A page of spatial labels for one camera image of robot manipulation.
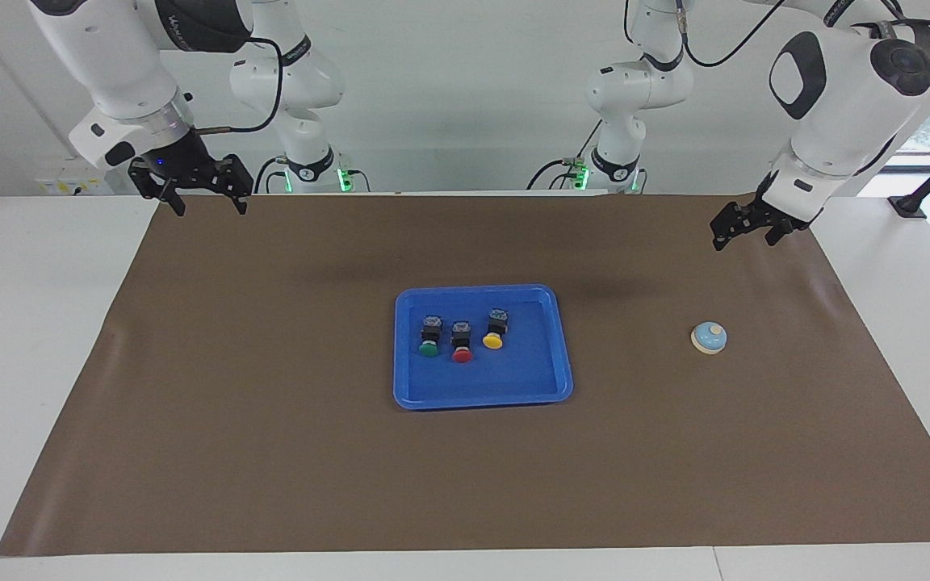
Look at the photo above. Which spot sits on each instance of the light blue call bell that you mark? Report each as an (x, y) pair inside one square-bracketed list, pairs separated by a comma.
[(709, 339)]

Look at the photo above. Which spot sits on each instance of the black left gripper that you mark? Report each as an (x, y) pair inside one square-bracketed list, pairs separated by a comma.
[(764, 216)]

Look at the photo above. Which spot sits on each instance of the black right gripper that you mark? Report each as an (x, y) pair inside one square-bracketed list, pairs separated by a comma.
[(186, 171)]

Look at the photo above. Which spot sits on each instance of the green push button switch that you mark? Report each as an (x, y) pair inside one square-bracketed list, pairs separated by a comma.
[(431, 332)]

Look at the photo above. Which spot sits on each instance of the blue plastic tray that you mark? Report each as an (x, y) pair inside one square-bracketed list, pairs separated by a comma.
[(513, 379)]

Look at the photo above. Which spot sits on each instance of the yellow push button switch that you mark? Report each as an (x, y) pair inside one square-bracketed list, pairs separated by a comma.
[(496, 325)]

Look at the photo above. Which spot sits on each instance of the white wall socket box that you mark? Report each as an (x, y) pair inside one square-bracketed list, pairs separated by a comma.
[(85, 184)]

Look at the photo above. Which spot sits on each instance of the red push button switch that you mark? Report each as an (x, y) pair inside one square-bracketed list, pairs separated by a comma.
[(462, 339)]

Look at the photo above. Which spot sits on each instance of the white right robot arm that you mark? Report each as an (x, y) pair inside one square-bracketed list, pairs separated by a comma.
[(118, 64)]

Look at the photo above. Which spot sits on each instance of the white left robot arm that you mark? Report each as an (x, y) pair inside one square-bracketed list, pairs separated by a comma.
[(844, 105)]

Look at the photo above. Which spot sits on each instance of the brown table mat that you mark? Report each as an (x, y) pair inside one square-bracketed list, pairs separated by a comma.
[(271, 468)]

